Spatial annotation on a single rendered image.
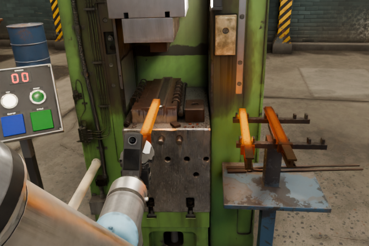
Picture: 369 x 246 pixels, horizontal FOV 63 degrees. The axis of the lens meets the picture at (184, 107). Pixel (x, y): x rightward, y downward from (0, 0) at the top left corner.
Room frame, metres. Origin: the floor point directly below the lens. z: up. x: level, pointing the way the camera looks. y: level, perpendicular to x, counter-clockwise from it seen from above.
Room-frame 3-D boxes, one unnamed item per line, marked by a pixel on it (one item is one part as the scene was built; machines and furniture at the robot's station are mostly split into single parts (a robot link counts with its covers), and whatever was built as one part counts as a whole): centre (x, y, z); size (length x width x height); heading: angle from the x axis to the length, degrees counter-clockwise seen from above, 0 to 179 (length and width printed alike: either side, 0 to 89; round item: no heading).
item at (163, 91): (1.43, 0.10, 0.99); 0.42 x 0.05 x 0.01; 177
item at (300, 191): (1.06, -0.35, 0.69); 0.40 x 0.30 x 0.02; 84
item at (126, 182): (0.59, 0.14, 1.03); 0.10 x 0.05 x 0.09; 87
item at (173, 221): (1.43, 0.07, 0.23); 0.55 x 0.37 x 0.47; 177
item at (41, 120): (1.08, 0.56, 1.01); 0.07 x 0.05 x 0.07; 112
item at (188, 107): (1.27, -0.05, 0.95); 0.12 x 0.08 x 0.06; 177
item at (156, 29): (1.43, 0.12, 1.32); 0.42 x 0.20 x 0.10; 177
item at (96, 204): (1.35, 0.49, 0.36); 0.09 x 0.07 x 0.12; 87
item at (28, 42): (5.37, 2.68, 0.44); 0.59 x 0.59 x 0.88
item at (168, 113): (1.43, 0.12, 0.96); 0.42 x 0.20 x 0.09; 177
